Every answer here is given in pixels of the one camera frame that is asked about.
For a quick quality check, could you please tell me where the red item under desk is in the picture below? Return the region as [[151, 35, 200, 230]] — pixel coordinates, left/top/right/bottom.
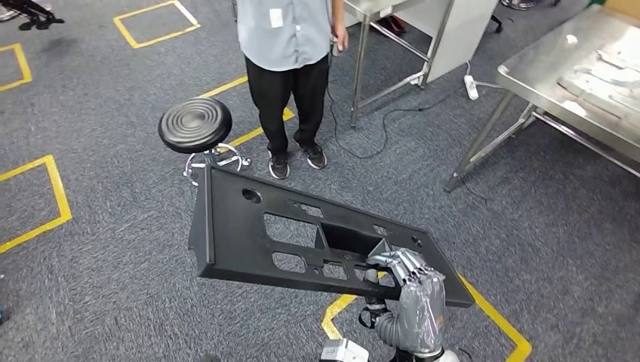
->
[[377, 14, 416, 37]]

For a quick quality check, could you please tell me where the person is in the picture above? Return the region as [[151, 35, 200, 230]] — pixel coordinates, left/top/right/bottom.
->
[[235, 0, 351, 181]]

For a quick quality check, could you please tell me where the person's left hand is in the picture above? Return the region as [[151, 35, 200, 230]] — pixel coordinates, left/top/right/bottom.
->
[[330, 22, 350, 55]]

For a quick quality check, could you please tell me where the black round stool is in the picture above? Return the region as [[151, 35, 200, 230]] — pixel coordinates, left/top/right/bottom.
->
[[157, 96, 252, 187]]

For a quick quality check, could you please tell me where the white power strip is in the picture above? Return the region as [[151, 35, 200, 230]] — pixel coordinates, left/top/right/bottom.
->
[[463, 73, 480, 102]]

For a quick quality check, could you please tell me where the steel frame table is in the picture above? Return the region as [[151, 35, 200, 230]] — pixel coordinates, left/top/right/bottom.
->
[[342, 0, 454, 127]]

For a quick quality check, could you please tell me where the black plastic plate bracket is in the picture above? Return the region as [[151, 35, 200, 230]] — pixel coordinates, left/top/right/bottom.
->
[[187, 164, 475, 309]]

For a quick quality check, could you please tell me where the white desk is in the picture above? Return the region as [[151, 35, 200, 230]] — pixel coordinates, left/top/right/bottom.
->
[[397, 0, 501, 85]]

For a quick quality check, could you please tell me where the black chair base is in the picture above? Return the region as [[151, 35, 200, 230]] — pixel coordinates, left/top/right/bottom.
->
[[0, 0, 66, 32]]

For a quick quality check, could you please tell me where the chrome stanchion base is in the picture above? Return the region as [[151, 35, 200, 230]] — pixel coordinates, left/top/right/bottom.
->
[[500, 0, 546, 11]]

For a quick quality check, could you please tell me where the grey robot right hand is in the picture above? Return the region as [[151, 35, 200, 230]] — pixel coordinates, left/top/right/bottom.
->
[[366, 248, 448, 358]]

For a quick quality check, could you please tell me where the embossed metal plate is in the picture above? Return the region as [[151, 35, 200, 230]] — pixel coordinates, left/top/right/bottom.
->
[[556, 30, 640, 121]]

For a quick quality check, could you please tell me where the black floor cable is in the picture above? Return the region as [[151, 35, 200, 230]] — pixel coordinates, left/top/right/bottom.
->
[[325, 54, 469, 161]]

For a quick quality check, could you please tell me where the stainless steel workbench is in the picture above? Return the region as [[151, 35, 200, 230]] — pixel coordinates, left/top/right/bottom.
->
[[444, 4, 640, 195]]

